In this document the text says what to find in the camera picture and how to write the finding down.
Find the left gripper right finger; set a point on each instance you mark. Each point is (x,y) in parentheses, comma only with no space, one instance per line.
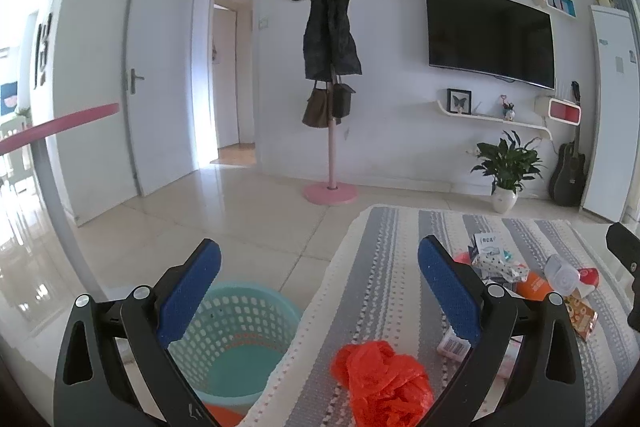
(546,386)

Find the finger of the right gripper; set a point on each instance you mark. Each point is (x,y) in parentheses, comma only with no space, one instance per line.
(625,246)

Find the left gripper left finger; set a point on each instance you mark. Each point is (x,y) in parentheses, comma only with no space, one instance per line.
(91,386)

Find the red white paper cup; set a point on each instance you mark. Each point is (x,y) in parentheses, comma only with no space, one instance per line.
(589,279)

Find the clear plastic bottle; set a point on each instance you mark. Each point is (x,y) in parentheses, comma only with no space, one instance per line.
(561,275)

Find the small barcode box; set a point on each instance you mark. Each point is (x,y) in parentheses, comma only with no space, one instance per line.
(453,347)

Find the heart patterned white wrapper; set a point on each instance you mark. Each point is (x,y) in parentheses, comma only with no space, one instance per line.
(498,265)

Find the white blue milk carton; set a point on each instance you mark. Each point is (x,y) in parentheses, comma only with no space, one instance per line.
(487,248)

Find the red plastic bag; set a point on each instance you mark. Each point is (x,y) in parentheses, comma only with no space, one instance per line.
(384,388)

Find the orange panda snack bag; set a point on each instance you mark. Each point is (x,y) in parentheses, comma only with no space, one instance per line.
(582,317)

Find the white refrigerator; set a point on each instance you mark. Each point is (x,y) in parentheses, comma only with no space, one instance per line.
(616,133)

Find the black acoustic guitar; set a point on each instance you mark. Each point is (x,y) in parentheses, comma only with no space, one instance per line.
(568,180)

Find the orange floor mat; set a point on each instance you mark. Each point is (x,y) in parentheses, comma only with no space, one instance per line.
(225,417)

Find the potted green plant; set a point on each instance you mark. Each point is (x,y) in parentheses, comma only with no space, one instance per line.
(509,164)

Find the teal plastic waste basket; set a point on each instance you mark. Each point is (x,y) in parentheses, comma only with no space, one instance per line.
(237,337)

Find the white curved lower shelf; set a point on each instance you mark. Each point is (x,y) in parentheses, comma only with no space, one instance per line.
(543,132)

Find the small figurine on shelf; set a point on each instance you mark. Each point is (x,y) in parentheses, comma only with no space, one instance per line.
(507,108)

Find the striped woven table cloth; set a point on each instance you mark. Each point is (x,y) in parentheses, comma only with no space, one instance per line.
(373,290)

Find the framed butterfly picture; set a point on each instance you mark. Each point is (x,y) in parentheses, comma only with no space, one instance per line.
(459,101)

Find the pink coat rack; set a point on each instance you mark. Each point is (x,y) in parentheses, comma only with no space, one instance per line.
(332,192)

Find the black hanging bag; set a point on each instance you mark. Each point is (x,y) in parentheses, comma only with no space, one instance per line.
(341,98)

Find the brown hanging handbag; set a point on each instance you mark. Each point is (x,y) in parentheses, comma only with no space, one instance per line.
(317,112)

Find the black hanging jacket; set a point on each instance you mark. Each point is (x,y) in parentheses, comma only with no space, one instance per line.
(328,45)

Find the red white wall box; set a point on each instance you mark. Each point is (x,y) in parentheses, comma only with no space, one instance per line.
(565,112)

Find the wall mounted television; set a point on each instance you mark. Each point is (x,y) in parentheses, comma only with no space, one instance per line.
(501,38)

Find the white door with handle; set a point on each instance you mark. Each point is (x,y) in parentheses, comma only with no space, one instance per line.
(159,107)

